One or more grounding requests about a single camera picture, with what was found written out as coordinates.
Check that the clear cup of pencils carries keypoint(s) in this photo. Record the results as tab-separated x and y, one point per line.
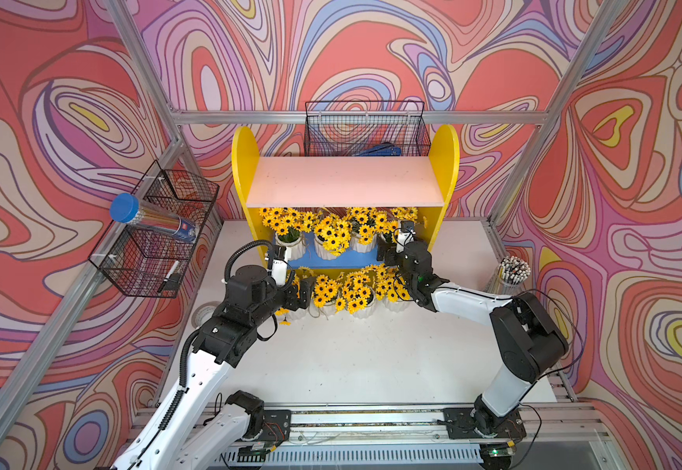
509	276

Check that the blue object in back basket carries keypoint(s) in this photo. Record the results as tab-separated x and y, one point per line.
386	149

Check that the black wire basket left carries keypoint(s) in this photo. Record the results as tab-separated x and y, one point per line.
136	260

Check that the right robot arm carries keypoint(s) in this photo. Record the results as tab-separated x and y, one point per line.
528	339

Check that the metal base rail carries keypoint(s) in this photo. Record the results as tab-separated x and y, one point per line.
415	431

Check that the yellow wooden shelf unit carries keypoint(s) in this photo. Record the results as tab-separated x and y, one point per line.
427	183

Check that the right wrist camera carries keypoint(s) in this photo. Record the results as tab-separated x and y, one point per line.
406	235

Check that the white tape roll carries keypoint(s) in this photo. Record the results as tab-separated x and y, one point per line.
203	313

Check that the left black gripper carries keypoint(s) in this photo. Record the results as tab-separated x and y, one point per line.
305	293

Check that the black marker in basket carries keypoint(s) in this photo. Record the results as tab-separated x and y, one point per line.
171	280

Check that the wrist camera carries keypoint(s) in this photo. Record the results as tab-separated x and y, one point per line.
277	264
406	235

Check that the black wire basket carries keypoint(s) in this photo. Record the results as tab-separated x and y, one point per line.
136	260
342	128

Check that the clear tube blue cap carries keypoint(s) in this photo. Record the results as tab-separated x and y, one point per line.
130	210

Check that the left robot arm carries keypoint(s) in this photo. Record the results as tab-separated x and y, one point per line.
209	356

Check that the black wire basket back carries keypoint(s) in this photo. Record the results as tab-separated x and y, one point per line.
342	128

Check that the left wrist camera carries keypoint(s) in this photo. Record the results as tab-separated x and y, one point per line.
277	264

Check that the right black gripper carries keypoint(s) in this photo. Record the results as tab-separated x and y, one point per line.
389	249

